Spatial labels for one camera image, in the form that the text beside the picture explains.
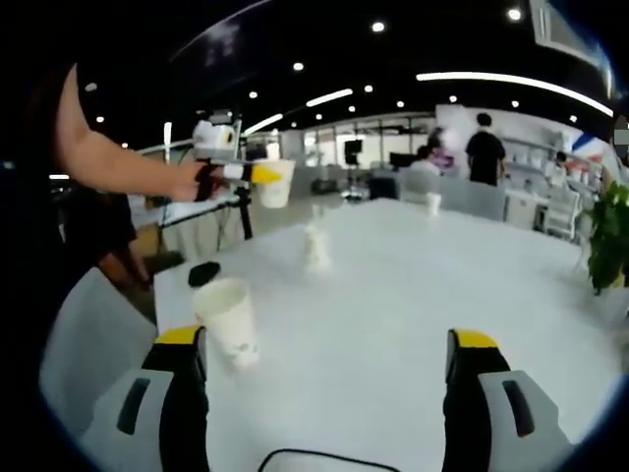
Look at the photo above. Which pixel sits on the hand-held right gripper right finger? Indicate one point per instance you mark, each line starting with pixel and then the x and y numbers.
pixel 467 418

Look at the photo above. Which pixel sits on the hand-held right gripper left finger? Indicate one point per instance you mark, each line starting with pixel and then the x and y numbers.
pixel 182 418

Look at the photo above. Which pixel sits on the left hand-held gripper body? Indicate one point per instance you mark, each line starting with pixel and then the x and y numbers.
pixel 209 140

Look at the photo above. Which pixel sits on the white paper cup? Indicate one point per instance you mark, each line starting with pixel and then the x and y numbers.
pixel 275 194
pixel 228 319
pixel 433 204

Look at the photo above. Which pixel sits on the pile of white cups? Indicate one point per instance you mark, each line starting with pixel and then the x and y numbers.
pixel 317 246

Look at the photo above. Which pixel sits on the person's left hand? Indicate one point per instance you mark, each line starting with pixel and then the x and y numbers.
pixel 189 184

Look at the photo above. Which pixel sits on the short ceiling light strip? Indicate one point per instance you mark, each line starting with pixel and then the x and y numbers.
pixel 263 124
pixel 329 97

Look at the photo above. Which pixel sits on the white side desk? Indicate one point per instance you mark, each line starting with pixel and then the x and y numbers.
pixel 216 202

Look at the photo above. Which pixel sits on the black screen on stand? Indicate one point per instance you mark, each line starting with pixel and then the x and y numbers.
pixel 353 147

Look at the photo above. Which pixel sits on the black computer mouse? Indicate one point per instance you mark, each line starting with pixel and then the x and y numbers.
pixel 204 273

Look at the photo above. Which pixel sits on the white plastic chair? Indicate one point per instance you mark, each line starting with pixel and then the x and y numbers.
pixel 98 334

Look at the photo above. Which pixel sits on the white table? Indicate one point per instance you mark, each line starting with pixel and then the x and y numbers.
pixel 393 319

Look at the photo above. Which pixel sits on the person's black shirt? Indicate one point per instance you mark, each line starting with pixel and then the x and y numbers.
pixel 88 231

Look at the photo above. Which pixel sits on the white office chair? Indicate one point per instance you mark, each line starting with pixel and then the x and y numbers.
pixel 417 184

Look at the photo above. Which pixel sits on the group of ceiling spotlights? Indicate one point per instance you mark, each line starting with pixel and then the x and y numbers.
pixel 378 26

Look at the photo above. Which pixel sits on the grey low partition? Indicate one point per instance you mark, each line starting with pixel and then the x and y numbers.
pixel 472 199

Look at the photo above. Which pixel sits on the curved ceiling light strip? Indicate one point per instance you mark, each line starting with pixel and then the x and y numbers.
pixel 467 76

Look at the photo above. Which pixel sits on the white slatted chair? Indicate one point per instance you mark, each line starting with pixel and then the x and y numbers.
pixel 562 211

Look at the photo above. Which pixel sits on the green potted plant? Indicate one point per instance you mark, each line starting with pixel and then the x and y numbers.
pixel 609 231

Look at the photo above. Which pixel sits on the ceiling air conditioner vent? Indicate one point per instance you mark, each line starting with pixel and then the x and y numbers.
pixel 560 24

